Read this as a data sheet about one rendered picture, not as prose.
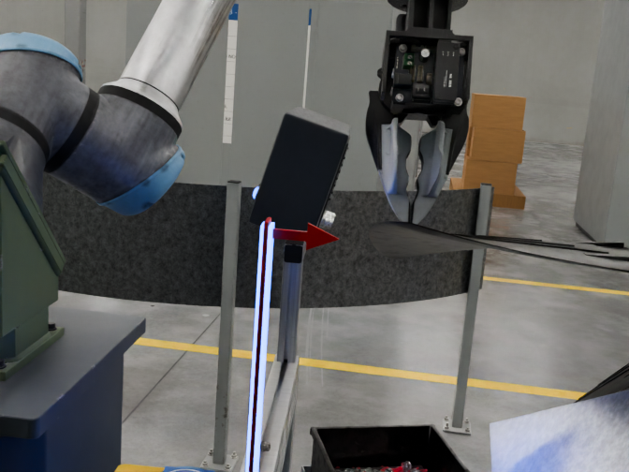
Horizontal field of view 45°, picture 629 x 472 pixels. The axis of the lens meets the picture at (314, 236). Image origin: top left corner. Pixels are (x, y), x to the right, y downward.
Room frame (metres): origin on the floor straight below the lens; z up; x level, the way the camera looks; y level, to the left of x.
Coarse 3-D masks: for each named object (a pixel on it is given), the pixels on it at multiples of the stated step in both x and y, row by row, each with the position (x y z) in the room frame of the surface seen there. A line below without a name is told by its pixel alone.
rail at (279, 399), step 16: (272, 368) 1.14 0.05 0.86; (288, 368) 1.14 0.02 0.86; (272, 384) 1.08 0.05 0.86; (288, 384) 1.08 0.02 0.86; (272, 400) 1.02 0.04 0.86; (288, 400) 1.02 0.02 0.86; (272, 416) 0.99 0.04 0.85; (288, 416) 1.03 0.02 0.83; (272, 432) 0.92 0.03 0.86; (288, 432) 1.06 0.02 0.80; (272, 448) 0.88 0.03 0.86; (272, 464) 0.84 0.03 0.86
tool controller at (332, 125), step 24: (288, 120) 1.23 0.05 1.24; (312, 120) 1.25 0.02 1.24; (336, 120) 1.46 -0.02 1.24; (288, 144) 1.23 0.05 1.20; (312, 144) 1.22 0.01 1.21; (336, 144) 1.22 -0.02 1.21; (288, 168) 1.22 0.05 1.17; (312, 168) 1.22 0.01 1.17; (336, 168) 1.22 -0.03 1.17; (264, 192) 1.23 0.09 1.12; (288, 192) 1.22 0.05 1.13; (312, 192) 1.22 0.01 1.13; (264, 216) 1.23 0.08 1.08; (288, 216) 1.22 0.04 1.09; (312, 216) 1.22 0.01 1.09
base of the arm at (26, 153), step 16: (0, 112) 0.82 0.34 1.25; (0, 128) 0.81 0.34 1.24; (16, 128) 0.82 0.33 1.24; (32, 128) 0.84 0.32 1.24; (16, 144) 0.81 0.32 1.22; (32, 144) 0.83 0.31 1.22; (16, 160) 0.80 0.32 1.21; (32, 160) 0.82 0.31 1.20; (32, 176) 0.80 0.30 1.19; (32, 192) 0.79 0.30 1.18
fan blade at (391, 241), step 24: (384, 240) 0.68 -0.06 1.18; (408, 240) 0.67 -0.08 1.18; (432, 240) 0.65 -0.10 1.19; (456, 240) 0.57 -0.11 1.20; (480, 240) 0.58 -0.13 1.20; (504, 240) 0.63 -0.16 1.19; (528, 240) 0.65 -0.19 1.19; (576, 264) 0.58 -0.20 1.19; (600, 264) 0.58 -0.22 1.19; (624, 264) 0.60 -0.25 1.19
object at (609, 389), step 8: (624, 368) 0.76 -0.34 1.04; (608, 376) 0.80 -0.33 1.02; (616, 376) 0.76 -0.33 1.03; (624, 376) 0.73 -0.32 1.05; (600, 384) 0.79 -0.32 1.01; (608, 384) 0.75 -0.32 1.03; (616, 384) 0.72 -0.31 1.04; (624, 384) 0.71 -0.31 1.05; (592, 392) 0.77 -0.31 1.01; (600, 392) 0.74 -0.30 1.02; (608, 392) 0.72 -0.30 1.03; (584, 400) 0.76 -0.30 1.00
